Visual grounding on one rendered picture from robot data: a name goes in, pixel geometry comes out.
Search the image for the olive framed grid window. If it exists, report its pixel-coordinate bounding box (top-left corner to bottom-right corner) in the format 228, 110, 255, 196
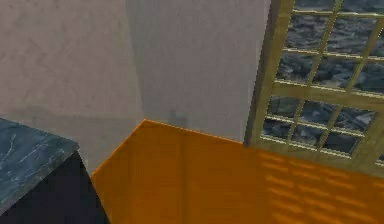
243, 0, 384, 178

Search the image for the black counter with marble top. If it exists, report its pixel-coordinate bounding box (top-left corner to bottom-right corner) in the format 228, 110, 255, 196
0, 117, 111, 224

